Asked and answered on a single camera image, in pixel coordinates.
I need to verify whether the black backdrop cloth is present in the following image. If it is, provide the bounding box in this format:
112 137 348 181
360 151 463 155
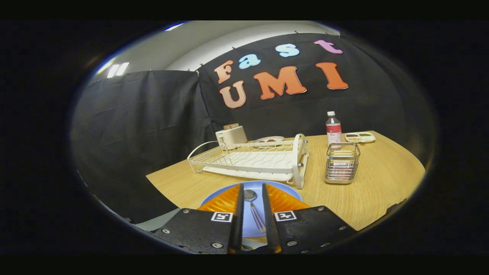
71 32 436 226

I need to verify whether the metal spoon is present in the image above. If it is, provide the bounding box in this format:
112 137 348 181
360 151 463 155
244 189 267 233

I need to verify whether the blue plate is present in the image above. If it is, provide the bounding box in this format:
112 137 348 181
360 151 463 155
200 181 303 238

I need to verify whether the metal wire basket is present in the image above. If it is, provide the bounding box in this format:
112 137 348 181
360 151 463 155
325 142 361 184

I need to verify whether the ceiling light panel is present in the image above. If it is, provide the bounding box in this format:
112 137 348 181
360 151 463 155
107 62 130 78

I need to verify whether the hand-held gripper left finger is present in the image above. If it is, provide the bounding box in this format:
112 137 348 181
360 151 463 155
153 183 245 254

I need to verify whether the clear plastic water bottle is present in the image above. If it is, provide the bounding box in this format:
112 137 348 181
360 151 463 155
325 111 342 146

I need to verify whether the white wire dish rack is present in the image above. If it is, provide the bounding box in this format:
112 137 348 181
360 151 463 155
187 133 309 189

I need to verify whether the white toaster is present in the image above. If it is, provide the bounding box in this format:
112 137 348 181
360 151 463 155
215 126 248 146

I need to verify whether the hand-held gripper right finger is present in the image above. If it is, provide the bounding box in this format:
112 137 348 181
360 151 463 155
261 183 358 254

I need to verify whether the white plate with meat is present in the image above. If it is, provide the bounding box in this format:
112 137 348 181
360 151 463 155
253 136 285 147

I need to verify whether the white divided snack tray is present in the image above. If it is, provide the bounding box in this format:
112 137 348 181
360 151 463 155
345 132 376 144

